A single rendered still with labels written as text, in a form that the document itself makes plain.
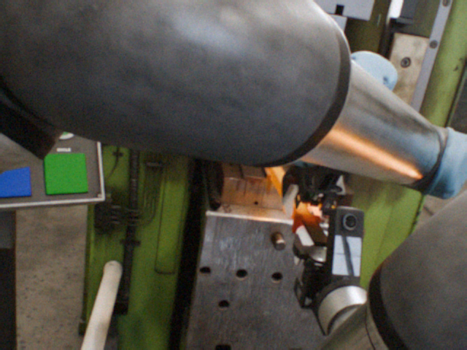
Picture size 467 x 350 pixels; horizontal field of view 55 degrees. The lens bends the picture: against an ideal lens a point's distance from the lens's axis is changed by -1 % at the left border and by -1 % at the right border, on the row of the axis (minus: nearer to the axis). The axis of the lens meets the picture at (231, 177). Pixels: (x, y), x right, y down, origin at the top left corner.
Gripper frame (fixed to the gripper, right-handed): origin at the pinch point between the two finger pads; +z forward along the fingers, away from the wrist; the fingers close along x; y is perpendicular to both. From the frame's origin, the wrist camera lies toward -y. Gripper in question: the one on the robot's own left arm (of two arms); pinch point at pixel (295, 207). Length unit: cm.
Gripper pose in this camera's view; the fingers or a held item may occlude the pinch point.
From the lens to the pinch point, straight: 88.4
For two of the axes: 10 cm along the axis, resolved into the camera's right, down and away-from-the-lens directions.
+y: 0.1, 7.6, -6.5
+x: 9.8, 1.2, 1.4
